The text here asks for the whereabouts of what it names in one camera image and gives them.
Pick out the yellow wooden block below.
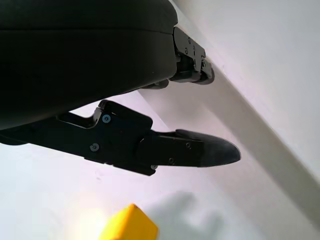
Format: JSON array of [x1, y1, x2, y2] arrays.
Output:
[[97, 203, 160, 240]]

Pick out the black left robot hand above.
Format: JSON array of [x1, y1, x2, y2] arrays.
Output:
[[0, 0, 242, 177]]

